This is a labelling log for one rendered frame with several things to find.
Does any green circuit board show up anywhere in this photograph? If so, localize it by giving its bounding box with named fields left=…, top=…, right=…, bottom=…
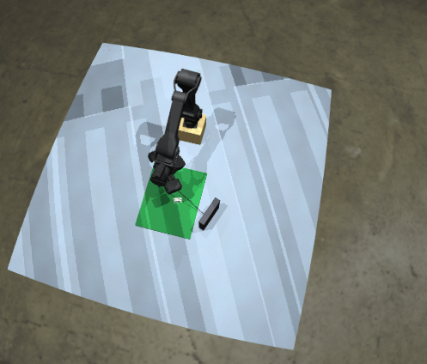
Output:
left=135, top=167, right=207, bottom=239

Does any black cooling fan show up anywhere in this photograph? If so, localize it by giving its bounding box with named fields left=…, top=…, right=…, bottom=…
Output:
left=198, top=197, right=220, bottom=231

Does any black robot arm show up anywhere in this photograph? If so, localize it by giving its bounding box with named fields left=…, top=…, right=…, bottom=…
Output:
left=150, top=69, right=203, bottom=186

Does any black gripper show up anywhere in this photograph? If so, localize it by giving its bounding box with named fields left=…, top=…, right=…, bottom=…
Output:
left=148, top=151, right=182, bottom=195

